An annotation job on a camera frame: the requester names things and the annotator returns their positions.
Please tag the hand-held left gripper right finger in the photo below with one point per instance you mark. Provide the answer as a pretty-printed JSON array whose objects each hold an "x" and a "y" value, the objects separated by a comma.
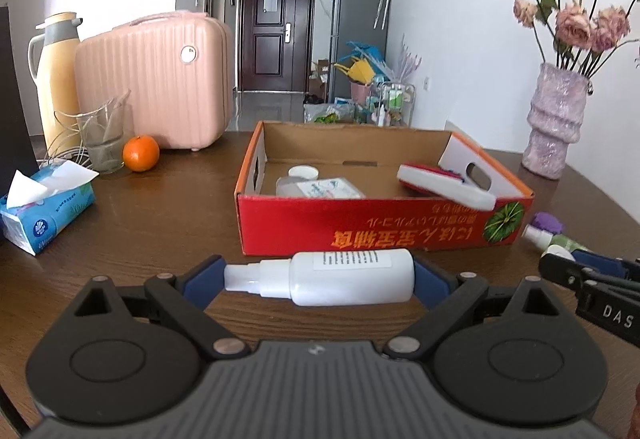
[{"x": 430, "y": 281}]

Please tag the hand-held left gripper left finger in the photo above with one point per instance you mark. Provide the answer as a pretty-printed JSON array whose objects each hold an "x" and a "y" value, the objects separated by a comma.
[{"x": 202, "y": 281}]

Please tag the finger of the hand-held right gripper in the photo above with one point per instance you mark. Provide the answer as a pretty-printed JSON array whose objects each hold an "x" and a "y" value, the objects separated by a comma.
[
  {"x": 610, "y": 267},
  {"x": 562, "y": 271}
]

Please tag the green spray bottle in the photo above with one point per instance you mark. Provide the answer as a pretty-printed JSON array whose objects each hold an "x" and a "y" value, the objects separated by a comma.
[{"x": 537, "y": 235}]

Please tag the white spray bottle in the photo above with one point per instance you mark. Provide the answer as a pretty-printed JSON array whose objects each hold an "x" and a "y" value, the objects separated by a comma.
[{"x": 340, "y": 276}]

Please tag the red and white lint brush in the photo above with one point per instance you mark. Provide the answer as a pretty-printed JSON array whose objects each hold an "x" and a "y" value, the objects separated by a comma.
[{"x": 440, "y": 186}]

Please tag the red cardboard box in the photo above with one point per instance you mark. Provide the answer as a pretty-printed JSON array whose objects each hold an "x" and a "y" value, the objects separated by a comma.
[{"x": 350, "y": 224}]

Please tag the purple cap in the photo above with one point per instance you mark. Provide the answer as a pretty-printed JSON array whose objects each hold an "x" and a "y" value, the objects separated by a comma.
[{"x": 547, "y": 221}]

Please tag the orange fruit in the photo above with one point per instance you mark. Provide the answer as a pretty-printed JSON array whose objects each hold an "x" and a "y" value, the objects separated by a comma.
[{"x": 141, "y": 153}]

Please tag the purple ceramic vase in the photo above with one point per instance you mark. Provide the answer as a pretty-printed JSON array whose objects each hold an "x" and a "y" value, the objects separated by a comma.
[{"x": 552, "y": 129}]

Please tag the blue tissue pack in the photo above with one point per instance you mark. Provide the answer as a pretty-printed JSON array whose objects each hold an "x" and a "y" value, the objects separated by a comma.
[{"x": 50, "y": 214}]

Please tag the clear glass cup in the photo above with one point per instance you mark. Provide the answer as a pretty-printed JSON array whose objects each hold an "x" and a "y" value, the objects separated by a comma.
[{"x": 102, "y": 144}]

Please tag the green produce bag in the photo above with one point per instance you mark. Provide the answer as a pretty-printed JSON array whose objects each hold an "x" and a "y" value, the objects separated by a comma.
[{"x": 327, "y": 118}]

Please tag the pink plastic bucket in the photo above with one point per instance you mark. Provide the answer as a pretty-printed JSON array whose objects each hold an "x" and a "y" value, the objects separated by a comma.
[{"x": 360, "y": 93}]

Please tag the pink ribbed suitcase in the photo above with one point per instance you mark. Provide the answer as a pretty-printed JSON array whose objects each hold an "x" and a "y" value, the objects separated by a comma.
[{"x": 150, "y": 84}]

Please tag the yellow watering can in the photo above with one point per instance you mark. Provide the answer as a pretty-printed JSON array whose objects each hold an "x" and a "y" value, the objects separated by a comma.
[{"x": 357, "y": 73}]

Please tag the pale purple pampas grass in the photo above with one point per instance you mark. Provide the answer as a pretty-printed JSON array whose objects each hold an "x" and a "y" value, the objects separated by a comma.
[{"x": 410, "y": 61}]

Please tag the brown cardboard carton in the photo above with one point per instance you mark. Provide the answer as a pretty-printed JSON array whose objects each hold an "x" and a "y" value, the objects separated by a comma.
[{"x": 322, "y": 76}]

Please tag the dark brown entrance door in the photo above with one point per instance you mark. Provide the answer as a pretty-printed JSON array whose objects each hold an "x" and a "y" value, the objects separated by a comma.
[{"x": 272, "y": 59}]

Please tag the yellow thermos jug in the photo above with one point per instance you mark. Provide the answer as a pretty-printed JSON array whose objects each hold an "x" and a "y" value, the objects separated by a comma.
[{"x": 57, "y": 84}]

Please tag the black paper bag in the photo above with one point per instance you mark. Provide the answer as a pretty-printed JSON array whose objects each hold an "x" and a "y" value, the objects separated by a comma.
[{"x": 12, "y": 119}]

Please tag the grey refrigerator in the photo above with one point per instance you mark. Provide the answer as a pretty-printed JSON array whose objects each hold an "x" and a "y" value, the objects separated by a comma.
[{"x": 357, "y": 34}]

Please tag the white paper notice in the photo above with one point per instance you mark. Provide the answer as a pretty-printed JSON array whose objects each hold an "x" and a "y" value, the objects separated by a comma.
[{"x": 270, "y": 1}]

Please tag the blue plastic frame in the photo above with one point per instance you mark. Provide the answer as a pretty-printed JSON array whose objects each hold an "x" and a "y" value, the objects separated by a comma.
[{"x": 367, "y": 53}]

